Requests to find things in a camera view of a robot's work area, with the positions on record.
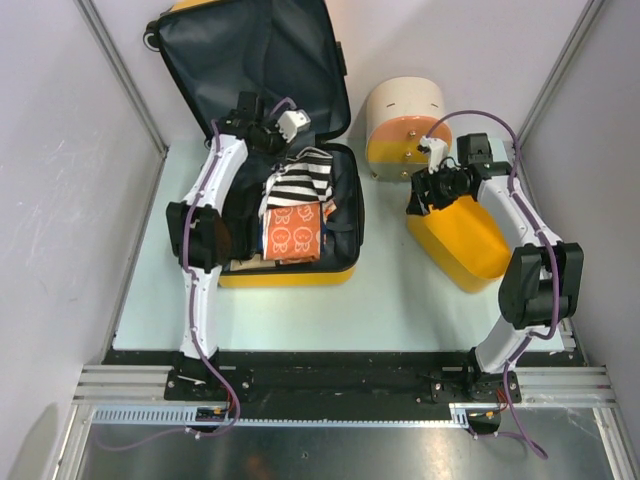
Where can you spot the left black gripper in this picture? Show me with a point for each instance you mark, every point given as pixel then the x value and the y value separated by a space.
pixel 283 144

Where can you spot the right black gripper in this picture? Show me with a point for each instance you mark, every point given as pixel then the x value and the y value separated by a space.
pixel 421 184

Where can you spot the black white striped cloth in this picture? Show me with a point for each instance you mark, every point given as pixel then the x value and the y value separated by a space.
pixel 303 179

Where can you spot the yellow plastic basket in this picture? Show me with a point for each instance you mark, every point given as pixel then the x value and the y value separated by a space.
pixel 465 242

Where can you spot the black pouch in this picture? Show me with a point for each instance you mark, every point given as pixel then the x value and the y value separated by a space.
pixel 241 217

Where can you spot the white round drawer cabinet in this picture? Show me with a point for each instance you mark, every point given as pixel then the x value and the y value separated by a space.
pixel 399 112

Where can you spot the orange white packet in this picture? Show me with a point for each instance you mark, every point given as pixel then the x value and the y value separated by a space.
pixel 292 234

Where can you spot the yellow Pikachu suitcase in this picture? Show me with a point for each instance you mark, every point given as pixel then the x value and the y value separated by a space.
pixel 240 59

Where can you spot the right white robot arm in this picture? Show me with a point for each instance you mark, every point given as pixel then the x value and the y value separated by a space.
pixel 539 288

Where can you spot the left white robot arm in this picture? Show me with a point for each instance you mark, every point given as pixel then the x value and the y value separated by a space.
pixel 217 222

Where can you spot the beige tube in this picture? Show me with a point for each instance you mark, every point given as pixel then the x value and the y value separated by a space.
pixel 255 263

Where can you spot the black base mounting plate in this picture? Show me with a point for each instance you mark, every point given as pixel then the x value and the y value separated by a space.
pixel 317 372

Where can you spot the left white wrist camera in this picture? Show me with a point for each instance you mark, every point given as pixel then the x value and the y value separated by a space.
pixel 291 123

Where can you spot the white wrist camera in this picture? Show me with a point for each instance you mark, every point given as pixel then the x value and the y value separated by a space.
pixel 435 149
pixel 291 123

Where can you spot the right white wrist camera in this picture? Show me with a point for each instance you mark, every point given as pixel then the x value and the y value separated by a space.
pixel 435 149

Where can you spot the aluminium frame rail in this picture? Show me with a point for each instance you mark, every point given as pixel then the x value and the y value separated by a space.
pixel 131 395

